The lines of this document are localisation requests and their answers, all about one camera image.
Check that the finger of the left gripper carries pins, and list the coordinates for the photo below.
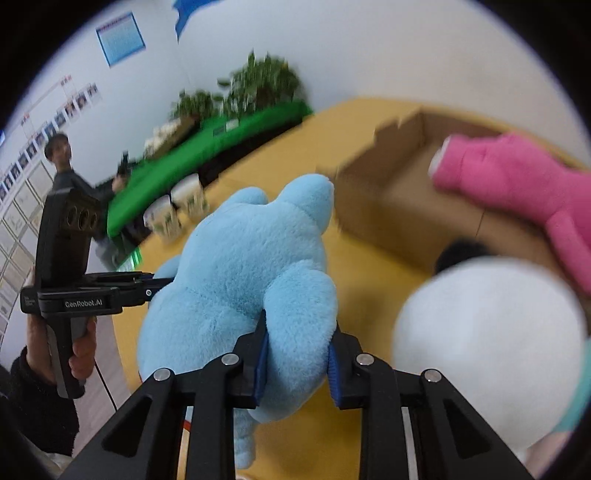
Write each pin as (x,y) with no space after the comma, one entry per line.
(117,277)
(142,290)

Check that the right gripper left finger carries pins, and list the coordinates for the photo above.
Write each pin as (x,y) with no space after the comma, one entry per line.
(142,439)

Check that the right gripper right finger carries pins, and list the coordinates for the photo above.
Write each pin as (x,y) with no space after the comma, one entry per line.
(414,425)

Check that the teal pink plush toy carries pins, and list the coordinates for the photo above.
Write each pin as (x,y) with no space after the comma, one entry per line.
(544,452)

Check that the white panda plush toy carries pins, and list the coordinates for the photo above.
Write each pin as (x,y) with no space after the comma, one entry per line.
(508,333)

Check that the light blue plush toy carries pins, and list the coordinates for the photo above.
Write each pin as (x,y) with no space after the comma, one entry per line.
(254,259)

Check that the pink plush bear toy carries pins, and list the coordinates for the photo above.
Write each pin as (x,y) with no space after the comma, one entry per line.
(512,173)

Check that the person left hand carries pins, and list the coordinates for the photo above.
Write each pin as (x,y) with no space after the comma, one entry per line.
(47,355)

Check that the leaf pattern paper cup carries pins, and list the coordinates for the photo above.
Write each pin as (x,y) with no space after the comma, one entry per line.
(188,196)

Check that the green cloth covered table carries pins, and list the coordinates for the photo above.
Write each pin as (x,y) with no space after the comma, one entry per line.
(150,179)

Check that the man in dark clothes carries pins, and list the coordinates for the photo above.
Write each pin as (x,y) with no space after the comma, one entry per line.
(58,152)

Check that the small brown box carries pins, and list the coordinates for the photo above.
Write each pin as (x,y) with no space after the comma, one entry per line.
(167,136)

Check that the green potted plant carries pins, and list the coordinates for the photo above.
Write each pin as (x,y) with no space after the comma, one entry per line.
(199,104)
(261,83)

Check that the brown cardboard box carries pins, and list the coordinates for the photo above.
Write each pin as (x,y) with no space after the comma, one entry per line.
(386,197)

